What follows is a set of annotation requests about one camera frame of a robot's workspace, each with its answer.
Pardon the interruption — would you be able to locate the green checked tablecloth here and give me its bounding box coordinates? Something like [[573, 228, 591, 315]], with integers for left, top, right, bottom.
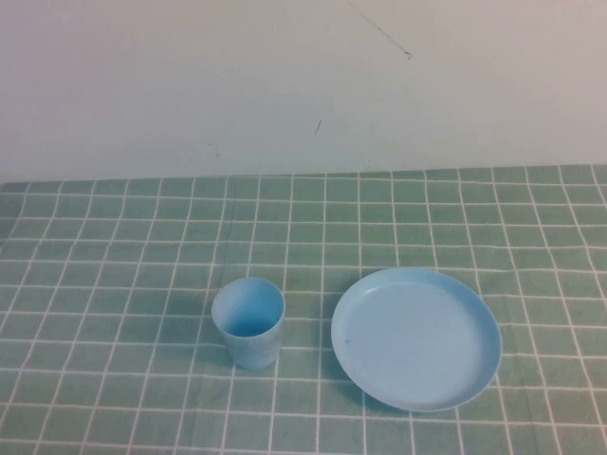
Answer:
[[0, 164, 607, 455]]

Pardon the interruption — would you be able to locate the light blue plastic cup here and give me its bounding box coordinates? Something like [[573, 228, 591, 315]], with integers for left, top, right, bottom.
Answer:
[[211, 277, 285, 371]]

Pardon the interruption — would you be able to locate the light blue round plate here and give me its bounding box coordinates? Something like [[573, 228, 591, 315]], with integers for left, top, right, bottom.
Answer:
[[330, 265, 504, 413]]

